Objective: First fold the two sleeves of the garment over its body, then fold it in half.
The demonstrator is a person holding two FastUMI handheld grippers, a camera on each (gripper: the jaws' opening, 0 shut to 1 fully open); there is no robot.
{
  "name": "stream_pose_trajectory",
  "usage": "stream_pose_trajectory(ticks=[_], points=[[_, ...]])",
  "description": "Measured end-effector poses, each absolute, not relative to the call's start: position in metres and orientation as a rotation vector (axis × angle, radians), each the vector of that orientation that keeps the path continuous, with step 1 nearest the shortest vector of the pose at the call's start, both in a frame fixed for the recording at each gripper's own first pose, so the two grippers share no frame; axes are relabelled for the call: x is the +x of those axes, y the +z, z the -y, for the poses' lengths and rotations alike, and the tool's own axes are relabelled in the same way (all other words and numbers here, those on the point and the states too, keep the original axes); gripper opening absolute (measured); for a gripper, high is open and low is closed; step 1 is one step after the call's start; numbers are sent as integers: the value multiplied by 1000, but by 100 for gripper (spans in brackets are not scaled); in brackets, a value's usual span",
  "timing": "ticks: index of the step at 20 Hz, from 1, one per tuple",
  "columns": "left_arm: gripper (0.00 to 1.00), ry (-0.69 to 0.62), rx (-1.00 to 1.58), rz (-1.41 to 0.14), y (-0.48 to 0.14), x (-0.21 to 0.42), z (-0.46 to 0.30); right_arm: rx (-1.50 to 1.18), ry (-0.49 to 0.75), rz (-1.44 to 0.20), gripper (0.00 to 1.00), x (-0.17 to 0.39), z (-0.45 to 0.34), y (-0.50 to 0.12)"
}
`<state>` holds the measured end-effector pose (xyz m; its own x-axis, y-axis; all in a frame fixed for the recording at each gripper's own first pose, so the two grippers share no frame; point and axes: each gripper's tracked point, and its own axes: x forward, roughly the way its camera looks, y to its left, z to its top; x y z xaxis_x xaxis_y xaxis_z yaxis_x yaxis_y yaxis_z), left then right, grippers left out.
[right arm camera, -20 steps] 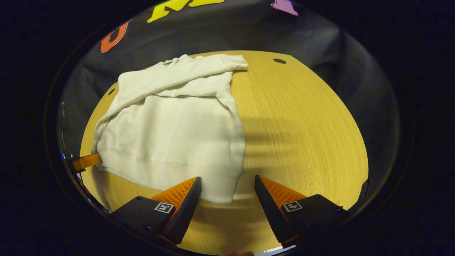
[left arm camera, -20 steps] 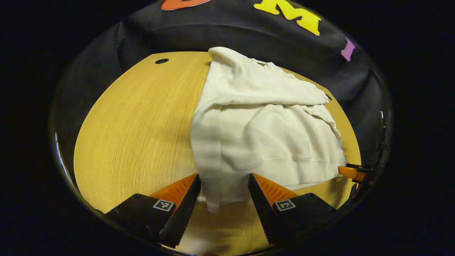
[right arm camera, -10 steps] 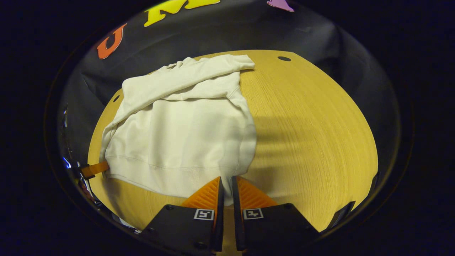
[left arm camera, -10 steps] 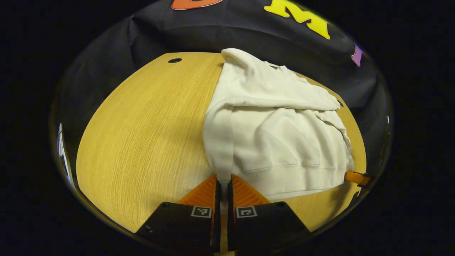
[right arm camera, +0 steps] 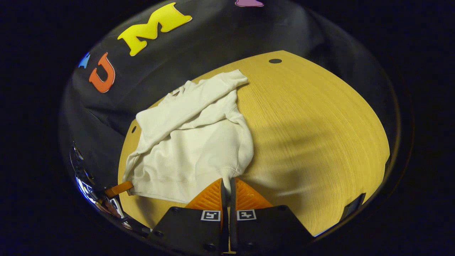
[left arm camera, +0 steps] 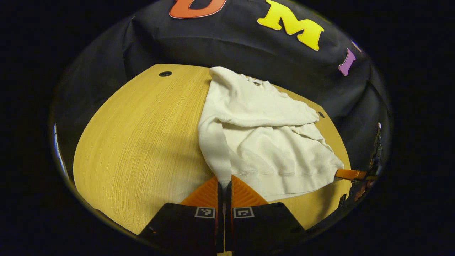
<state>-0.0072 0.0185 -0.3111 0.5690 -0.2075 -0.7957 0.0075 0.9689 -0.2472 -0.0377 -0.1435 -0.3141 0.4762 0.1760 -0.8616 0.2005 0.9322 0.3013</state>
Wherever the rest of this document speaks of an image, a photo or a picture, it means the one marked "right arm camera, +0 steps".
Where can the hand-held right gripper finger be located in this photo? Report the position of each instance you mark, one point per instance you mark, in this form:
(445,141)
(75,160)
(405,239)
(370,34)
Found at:
(233,227)
(224,227)

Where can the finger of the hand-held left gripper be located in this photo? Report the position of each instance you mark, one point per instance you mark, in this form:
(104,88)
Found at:
(119,189)

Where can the cream sweatshirt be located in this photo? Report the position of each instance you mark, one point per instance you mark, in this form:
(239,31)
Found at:
(192,149)

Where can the dark rectangular block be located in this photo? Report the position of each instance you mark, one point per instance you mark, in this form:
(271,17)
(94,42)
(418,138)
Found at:
(353,206)

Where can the black backdrop cloth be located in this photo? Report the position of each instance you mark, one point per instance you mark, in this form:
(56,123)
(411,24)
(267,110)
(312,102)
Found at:
(213,39)

